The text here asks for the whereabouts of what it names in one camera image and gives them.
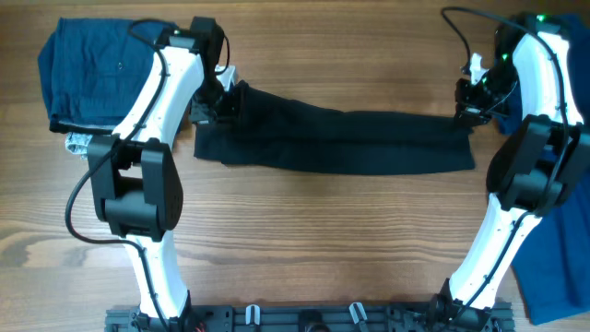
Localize black polo shirt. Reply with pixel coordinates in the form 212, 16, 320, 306
195, 81, 475, 175

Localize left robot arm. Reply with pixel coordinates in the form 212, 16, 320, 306
85, 17, 237, 331

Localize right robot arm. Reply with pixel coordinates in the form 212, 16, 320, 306
423, 10, 589, 331

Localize folded dark blue garment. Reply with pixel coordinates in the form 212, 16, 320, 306
38, 18, 154, 124

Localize folded light grey garment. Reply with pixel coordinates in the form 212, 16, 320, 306
65, 132, 93, 160

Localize blue polo shirt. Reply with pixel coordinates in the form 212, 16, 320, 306
513, 13, 589, 325

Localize left grey rail clip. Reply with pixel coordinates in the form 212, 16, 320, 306
244, 304, 261, 326

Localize grey rail clip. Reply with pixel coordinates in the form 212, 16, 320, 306
244, 304, 261, 326
348, 302, 369, 332

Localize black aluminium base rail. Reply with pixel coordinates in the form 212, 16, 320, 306
104, 302, 516, 332

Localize right grey rail clip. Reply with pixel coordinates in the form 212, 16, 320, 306
348, 302, 369, 332

